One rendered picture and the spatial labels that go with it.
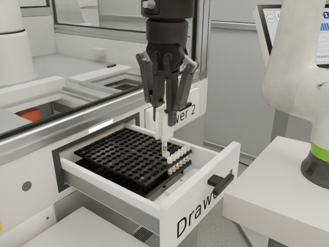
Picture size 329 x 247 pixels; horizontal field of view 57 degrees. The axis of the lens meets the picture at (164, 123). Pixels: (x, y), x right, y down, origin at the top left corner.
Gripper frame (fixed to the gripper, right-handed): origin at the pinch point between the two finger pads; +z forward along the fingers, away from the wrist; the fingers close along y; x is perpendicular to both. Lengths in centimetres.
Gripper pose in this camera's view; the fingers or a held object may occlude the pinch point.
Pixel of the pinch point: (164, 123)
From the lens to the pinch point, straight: 61.5
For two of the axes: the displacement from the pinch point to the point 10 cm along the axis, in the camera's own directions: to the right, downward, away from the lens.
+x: 5.8, -3.3, 7.4
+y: 8.1, 2.6, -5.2
